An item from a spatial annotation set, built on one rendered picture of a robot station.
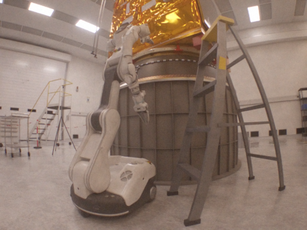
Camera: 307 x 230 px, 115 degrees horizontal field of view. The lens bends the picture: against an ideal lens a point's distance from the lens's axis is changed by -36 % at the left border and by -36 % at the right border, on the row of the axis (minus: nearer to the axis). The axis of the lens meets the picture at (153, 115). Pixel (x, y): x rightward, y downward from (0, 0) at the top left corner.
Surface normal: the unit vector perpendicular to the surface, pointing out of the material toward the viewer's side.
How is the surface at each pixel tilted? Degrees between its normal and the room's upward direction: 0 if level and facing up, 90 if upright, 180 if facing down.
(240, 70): 90
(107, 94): 80
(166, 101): 90
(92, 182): 90
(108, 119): 91
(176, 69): 62
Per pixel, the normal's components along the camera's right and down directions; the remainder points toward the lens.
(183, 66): 0.01, -0.55
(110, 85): -0.47, -0.25
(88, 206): -0.23, -0.10
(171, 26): -0.65, -0.04
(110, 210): 0.28, -0.11
